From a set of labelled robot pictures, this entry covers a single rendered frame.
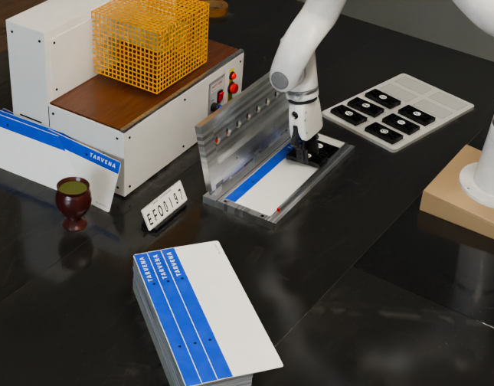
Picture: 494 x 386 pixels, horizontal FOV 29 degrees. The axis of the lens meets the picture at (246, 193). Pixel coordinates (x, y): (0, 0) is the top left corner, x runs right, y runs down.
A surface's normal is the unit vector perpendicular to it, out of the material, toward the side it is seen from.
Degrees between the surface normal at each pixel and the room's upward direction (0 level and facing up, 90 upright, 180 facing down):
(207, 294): 0
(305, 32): 44
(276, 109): 76
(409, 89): 0
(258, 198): 0
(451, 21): 90
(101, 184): 69
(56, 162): 63
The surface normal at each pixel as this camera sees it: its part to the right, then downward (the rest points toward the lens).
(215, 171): 0.85, 0.13
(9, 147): -0.40, 0.04
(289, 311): 0.07, -0.83
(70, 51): 0.86, 0.33
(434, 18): -0.55, 0.44
